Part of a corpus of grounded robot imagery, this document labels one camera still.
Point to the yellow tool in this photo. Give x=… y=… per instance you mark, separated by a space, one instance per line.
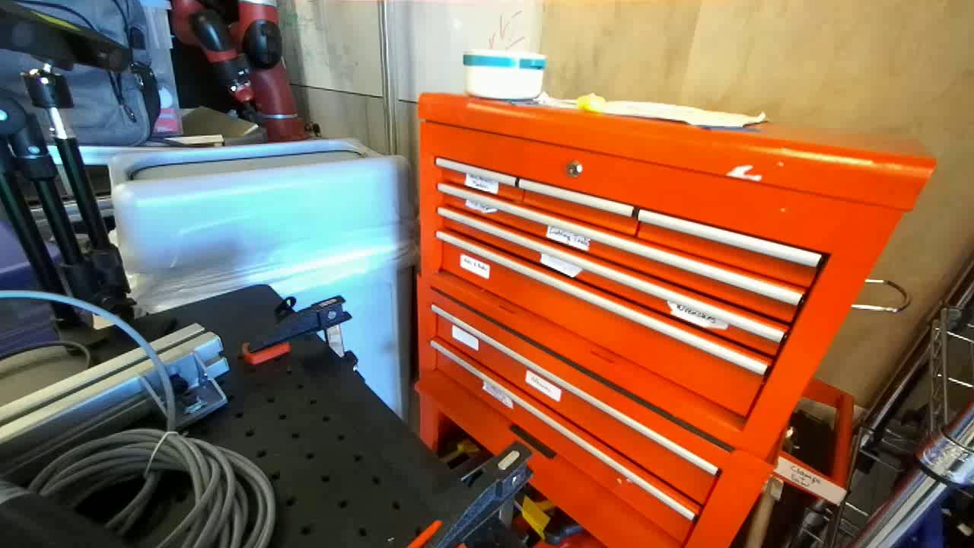
x=534 y=517

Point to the red robot arm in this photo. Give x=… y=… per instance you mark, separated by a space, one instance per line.
x=265 y=71

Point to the orange metal tool chest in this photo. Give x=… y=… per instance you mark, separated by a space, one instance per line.
x=700 y=192

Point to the aluminium extrusion rail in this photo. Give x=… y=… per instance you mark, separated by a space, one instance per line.
x=94 y=386

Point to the metal corner bracket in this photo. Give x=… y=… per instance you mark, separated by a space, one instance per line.
x=202 y=387

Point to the small yellow object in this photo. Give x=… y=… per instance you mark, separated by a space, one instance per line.
x=592 y=102

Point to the translucent white plastic bin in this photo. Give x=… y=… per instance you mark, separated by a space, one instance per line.
x=263 y=224

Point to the orange roller cabinet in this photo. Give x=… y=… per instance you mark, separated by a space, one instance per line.
x=609 y=447

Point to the white label tag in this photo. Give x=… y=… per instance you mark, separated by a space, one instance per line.
x=812 y=479

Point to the white teal-striped round container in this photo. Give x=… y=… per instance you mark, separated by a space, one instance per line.
x=503 y=75

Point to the black camera tripod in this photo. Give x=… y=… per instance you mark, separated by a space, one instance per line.
x=70 y=192

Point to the white paper sheet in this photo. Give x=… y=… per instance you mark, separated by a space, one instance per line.
x=680 y=115

